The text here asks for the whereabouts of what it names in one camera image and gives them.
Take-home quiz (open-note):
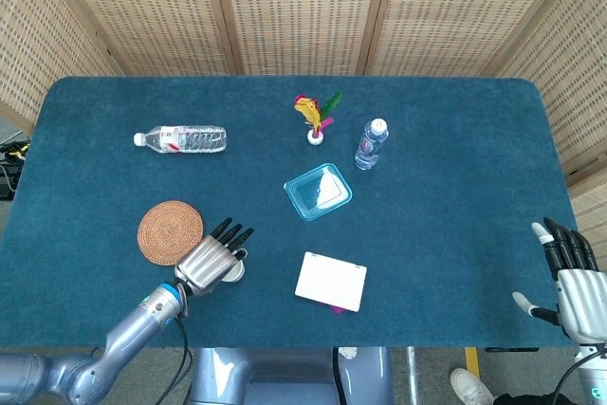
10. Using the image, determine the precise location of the silver-blue robot torso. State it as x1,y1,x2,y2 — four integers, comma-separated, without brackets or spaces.
187,346,395,405

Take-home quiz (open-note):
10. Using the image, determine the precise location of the clear bottle with red label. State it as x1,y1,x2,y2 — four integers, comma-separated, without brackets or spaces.
133,124,228,156

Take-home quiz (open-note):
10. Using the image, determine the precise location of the blue transparent plastic lid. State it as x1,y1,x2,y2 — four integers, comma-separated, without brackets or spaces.
283,162,354,223

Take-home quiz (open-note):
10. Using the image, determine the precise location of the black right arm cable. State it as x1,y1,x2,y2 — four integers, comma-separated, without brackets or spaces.
552,350,594,401

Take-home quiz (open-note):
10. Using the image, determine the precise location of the clear bottle with purple label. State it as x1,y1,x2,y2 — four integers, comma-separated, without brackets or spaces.
354,118,390,172

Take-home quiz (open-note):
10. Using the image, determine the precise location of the silver metal table leg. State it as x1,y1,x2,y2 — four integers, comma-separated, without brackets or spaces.
406,346,421,405

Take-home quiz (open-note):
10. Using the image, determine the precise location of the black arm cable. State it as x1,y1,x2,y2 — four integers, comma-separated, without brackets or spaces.
154,314,195,405
552,350,594,401

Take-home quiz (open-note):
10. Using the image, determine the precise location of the brown woven round coaster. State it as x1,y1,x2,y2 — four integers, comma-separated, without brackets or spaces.
137,200,205,267

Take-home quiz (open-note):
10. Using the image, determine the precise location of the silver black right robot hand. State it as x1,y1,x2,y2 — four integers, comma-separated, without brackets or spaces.
511,217,607,347

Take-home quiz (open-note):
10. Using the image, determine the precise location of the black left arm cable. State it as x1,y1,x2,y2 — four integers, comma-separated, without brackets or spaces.
154,314,195,405

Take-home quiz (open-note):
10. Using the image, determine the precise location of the black and yellow cable bundle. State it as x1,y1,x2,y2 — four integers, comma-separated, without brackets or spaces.
0,138,32,202

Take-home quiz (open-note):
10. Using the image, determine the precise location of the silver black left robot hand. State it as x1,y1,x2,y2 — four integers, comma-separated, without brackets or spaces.
174,217,255,297

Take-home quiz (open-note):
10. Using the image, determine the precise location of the white paper cup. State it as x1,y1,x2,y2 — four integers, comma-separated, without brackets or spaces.
221,249,248,285

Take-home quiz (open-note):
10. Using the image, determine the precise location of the colourful feather shuttlecock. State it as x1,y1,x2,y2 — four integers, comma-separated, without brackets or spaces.
293,90,343,146

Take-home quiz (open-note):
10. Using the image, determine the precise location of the blue felt tablecloth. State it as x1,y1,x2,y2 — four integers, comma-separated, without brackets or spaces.
0,75,582,349

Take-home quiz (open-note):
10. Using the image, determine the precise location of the white sneaker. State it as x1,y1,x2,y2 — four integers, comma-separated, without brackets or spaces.
449,367,495,405

